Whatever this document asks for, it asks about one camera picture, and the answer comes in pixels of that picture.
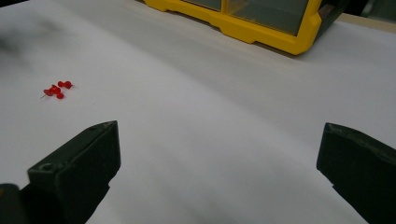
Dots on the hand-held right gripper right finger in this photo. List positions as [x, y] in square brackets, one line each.
[361, 168]

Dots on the red pushpin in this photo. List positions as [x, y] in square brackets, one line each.
[65, 84]
[48, 92]
[58, 94]

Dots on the yellow drawer organizer case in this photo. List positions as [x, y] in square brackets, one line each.
[249, 29]

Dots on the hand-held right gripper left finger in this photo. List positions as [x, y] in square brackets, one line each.
[77, 168]

